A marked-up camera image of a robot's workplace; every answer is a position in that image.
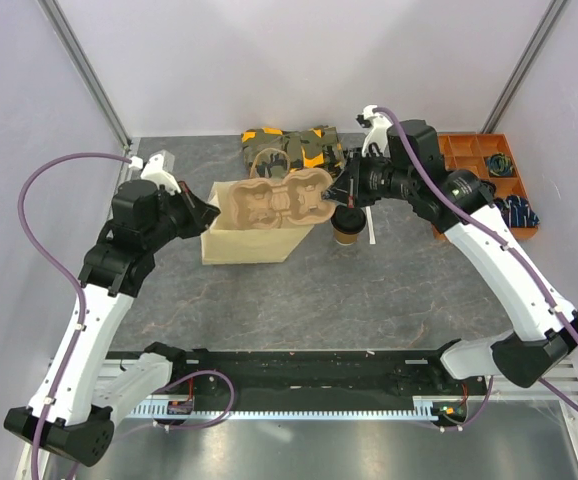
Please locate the cardboard cup carrier tray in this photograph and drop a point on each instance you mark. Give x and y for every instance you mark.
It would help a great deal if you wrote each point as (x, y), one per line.
(295, 200)

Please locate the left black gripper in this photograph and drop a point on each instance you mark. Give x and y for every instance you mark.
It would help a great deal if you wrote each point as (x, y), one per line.
(201, 217)

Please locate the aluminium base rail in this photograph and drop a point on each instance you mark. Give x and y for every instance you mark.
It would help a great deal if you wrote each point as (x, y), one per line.
(563, 377)

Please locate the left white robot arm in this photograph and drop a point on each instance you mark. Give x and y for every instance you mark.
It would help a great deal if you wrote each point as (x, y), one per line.
(68, 415)

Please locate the white slotted cable duct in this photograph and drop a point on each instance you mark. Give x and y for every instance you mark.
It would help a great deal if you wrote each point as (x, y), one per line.
(163, 409)

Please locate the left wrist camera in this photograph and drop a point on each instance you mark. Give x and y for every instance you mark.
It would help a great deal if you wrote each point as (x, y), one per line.
(158, 170)

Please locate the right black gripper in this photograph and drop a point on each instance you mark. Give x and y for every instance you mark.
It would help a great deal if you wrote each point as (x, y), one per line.
(348, 188)

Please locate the aluminium frame post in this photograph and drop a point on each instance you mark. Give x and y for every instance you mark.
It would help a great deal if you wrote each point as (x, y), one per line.
(539, 38)
(74, 49)

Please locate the brown paper bag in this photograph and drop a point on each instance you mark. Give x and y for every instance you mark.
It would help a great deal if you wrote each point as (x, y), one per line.
(223, 244)

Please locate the camouflage folded cloth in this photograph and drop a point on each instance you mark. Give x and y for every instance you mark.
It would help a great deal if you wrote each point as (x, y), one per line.
(274, 153)

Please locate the black plastic cup lid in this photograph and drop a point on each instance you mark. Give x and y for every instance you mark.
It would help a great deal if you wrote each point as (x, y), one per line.
(349, 220)

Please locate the orange compartment organizer tray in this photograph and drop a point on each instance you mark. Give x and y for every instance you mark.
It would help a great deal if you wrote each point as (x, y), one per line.
(468, 151)

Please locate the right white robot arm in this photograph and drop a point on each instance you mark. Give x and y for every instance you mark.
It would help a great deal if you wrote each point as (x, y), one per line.
(404, 162)

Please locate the right aluminium frame post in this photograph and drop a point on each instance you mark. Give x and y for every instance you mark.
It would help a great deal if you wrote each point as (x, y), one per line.
(539, 38)

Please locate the blue white striped sock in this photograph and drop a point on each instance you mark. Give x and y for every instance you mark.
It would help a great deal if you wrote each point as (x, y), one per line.
(517, 212)

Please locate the white wrapped straw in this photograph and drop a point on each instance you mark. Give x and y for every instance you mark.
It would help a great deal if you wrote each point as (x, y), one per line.
(370, 225)

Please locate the brown paper coffee cup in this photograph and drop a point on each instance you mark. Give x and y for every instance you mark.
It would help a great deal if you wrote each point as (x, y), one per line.
(344, 239)

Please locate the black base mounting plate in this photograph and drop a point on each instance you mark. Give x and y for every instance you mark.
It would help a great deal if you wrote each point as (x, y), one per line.
(299, 382)

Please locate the blue yellow rolled sock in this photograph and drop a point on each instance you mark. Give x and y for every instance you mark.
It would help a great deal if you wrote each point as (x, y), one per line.
(500, 165)

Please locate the left aluminium frame post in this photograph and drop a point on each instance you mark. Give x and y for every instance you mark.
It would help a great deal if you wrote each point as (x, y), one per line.
(74, 49)

